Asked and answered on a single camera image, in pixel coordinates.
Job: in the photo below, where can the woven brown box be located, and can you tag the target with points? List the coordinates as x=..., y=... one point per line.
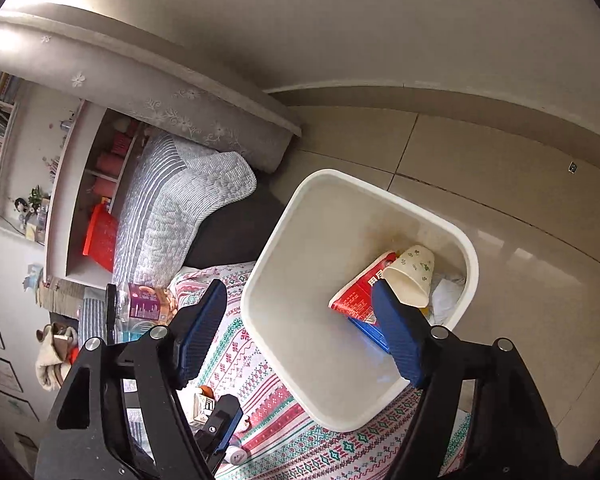
x=60, y=295

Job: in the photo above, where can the blue packet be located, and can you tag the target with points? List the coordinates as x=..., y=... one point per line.
x=367, y=331

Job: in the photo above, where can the white shelf unit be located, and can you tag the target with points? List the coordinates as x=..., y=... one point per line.
x=60, y=200

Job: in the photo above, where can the beige cloth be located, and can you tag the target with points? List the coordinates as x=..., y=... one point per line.
x=50, y=360

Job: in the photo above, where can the crumpled white tissue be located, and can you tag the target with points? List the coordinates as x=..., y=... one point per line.
x=447, y=300

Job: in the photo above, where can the pink rolled towel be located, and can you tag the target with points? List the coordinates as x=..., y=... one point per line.
x=102, y=186
x=121, y=142
x=109, y=164

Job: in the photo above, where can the small white bottle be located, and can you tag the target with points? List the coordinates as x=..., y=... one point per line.
x=237, y=456

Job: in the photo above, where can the plastic bottle with purple label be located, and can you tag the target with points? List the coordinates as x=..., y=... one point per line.
x=145, y=305

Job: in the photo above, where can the grey striped cloth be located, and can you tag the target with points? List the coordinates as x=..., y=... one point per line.
x=92, y=320

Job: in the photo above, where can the white plastic trash bin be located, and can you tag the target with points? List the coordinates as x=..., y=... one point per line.
x=300, y=270

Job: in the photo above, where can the grey embroidered headboard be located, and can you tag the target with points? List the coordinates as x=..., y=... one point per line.
x=130, y=85

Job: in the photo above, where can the wall socket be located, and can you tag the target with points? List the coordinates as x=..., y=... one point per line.
x=573, y=166

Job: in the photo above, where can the paper cup with green print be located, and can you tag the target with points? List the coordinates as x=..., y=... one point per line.
x=412, y=270

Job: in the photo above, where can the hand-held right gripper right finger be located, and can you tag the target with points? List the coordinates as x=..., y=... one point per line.
x=396, y=335

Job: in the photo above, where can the small white carton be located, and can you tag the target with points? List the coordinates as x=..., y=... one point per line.
x=204, y=407

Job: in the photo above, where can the dark grey bed sheet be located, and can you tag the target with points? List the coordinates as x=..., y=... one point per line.
x=230, y=235

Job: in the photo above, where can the grey striped quilt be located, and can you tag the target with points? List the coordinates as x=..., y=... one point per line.
x=150, y=210

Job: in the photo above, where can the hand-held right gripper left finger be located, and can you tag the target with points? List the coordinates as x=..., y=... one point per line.
x=199, y=332

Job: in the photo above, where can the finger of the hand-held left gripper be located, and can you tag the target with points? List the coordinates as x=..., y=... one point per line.
x=222, y=417

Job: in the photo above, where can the red plastic basket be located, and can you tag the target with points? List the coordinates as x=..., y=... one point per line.
x=100, y=240

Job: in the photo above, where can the small green plant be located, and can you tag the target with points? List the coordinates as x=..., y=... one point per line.
x=37, y=196

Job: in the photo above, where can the red snack packet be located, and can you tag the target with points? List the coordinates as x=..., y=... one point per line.
x=359, y=291

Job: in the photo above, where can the patterned red and green blanket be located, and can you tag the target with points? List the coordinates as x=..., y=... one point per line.
x=280, y=410

